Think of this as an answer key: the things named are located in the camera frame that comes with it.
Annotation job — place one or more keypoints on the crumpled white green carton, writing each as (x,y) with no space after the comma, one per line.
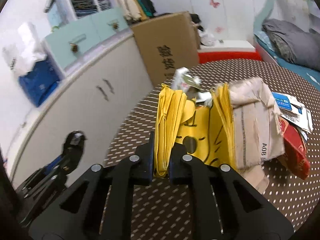
(190,85)

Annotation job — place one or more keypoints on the white plastic bag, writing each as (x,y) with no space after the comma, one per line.
(21,49)

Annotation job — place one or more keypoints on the white wardrobe with butterflies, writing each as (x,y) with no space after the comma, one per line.
(225,19)

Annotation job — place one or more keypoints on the brown cardboard box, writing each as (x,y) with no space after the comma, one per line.
(167,43)

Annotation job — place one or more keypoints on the grey folded blanket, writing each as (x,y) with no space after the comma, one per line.
(292,43)

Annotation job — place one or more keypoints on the white long cabinet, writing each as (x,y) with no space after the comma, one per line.
(95,99)

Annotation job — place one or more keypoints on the blue white paper leaflets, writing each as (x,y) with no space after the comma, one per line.
(294,111)

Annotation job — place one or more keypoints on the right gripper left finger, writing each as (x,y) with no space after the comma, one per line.
(98,205)

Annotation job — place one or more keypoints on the mint green drawer unit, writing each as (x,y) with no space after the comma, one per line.
(70,42)

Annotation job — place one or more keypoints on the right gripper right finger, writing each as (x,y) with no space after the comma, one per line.
(223,204)

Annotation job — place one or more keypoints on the white bedside step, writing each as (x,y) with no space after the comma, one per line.
(228,45)

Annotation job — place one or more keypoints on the red snack bag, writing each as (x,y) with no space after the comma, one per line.
(294,158)

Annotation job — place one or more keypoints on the beige printed cloth bag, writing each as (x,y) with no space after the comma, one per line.
(257,133)

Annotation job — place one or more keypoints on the hanging beige green clothes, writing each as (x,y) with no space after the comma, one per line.
(136,10)

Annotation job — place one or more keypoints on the blue shopping bag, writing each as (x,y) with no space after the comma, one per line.
(39,83)

